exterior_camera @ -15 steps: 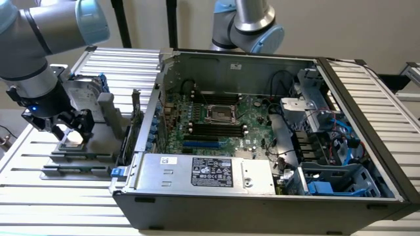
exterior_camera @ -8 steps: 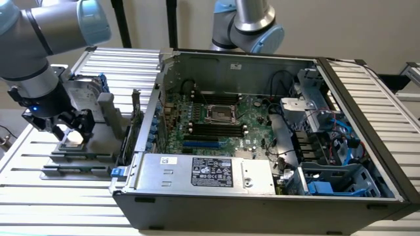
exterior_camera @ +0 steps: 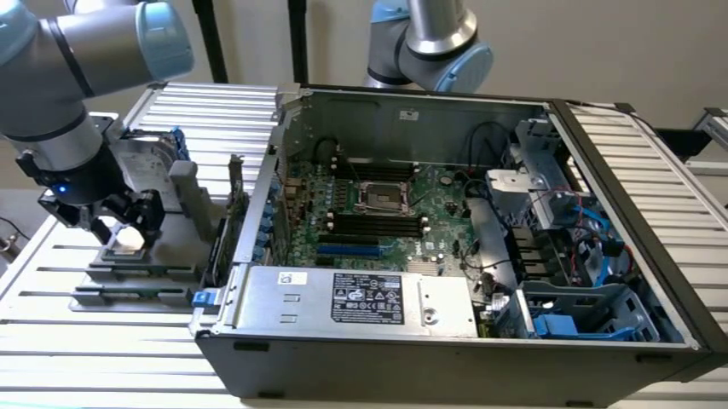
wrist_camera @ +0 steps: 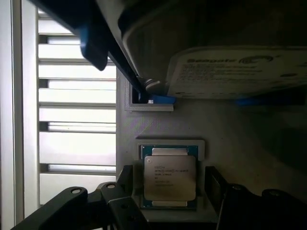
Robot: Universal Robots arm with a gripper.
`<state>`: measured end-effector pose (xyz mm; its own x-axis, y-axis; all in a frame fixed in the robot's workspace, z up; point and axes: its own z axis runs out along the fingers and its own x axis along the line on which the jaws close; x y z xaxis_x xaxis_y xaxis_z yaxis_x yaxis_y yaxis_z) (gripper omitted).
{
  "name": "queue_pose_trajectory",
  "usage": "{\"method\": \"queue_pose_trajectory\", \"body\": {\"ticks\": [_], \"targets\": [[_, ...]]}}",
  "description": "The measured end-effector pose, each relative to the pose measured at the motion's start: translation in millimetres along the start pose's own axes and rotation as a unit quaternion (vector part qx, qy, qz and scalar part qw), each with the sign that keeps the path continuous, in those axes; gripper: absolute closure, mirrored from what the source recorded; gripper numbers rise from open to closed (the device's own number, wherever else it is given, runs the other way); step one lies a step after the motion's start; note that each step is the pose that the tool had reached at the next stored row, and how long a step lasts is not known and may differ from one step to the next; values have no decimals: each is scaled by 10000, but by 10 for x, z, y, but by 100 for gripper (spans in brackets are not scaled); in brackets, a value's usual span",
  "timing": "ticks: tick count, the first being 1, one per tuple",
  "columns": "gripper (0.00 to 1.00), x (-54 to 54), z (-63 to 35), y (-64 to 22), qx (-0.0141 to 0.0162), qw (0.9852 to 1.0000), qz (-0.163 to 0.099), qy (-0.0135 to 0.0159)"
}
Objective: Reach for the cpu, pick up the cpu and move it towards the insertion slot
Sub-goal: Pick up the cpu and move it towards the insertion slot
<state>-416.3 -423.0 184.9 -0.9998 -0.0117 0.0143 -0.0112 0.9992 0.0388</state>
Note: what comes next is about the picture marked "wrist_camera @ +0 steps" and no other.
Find silver disk mounting screw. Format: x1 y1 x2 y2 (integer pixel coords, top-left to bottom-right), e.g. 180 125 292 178
144 78 162 92

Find silver green CPU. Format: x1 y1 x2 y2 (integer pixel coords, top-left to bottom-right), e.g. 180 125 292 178
140 144 199 209

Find grey printed parts rack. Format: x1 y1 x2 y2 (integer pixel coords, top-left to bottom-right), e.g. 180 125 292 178
116 71 307 230

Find Seagate hard disk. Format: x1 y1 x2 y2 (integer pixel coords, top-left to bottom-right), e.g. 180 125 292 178
117 0 307 100

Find aluminium table frame rail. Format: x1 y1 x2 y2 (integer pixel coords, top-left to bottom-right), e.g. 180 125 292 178
11 0 40 230

